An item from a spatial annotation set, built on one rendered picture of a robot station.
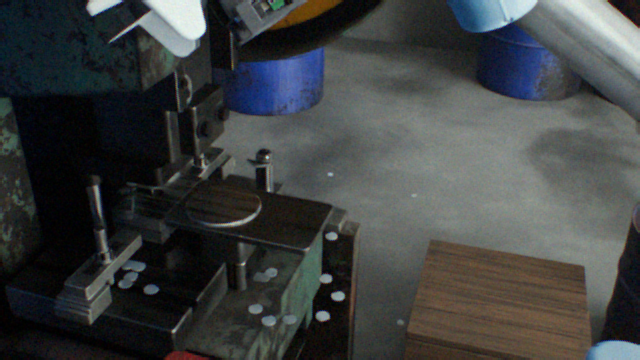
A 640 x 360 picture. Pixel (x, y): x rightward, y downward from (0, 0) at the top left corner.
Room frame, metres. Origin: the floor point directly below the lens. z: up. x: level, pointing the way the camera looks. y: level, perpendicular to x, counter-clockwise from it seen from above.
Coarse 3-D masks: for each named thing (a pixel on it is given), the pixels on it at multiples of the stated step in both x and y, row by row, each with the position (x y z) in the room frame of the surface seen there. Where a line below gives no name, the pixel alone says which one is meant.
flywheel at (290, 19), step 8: (312, 0) 1.23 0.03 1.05; (320, 0) 1.22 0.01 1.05; (328, 0) 1.22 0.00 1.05; (336, 0) 1.21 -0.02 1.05; (344, 0) 1.21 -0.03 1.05; (296, 8) 1.24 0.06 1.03; (304, 8) 1.23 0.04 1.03; (312, 8) 1.23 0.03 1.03; (320, 8) 1.22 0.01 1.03; (328, 8) 1.22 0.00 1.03; (288, 16) 1.24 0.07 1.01; (296, 16) 1.24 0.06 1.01; (304, 16) 1.23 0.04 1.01; (312, 16) 1.23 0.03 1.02; (272, 24) 1.25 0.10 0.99; (280, 24) 1.25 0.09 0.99; (288, 24) 1.24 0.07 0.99
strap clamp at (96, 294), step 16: (96, 240) 0.80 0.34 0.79; (112, 240) 0.85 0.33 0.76; (128, 240) 0.85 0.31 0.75; (96, 256) 0.80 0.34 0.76; (112, 256) 0.81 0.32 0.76; (128, 256) 0.83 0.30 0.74; (80, 272) 0.77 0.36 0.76; (96, 272) 0.77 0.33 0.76; (112, 272) 0.79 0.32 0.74; (64, 288) 0.76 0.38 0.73; (80, 288) 0.73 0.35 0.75; (96, 288) 0.75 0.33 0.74; (64, 304) 0.73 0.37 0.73; (80, 304) 0.72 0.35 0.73; (96, 304) 0.73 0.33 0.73; (80, 320) 0.72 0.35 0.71
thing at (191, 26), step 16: (96, 0) 0.39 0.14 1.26; (112, 0) 0.39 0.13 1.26; (144, 0) 0.41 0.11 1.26; (160, 0) 0.41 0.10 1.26; (176, 0) 0.42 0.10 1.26; (192, 0) 0.43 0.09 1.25; (160, 16) 0.41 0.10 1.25; (176, 16) 0.41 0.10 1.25; (192, 16) 0.42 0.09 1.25; (192, 32) 0.41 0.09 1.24
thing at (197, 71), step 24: (192, 72) 0.94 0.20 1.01; (192, 96) 0.93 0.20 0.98; (216, 96) 0.95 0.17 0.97; (96, 120) 0.90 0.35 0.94; (120, 120) 0.89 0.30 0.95; (144, 120) 0.88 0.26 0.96; (168, 120) 0.87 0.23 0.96; (192, 120) 0.88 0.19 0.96; (216, 120) 0.94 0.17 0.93; (120, 144) 0.89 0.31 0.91; (144, 144) 0.88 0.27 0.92; (168, 144) 0.87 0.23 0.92; (192, 144) 0.88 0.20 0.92
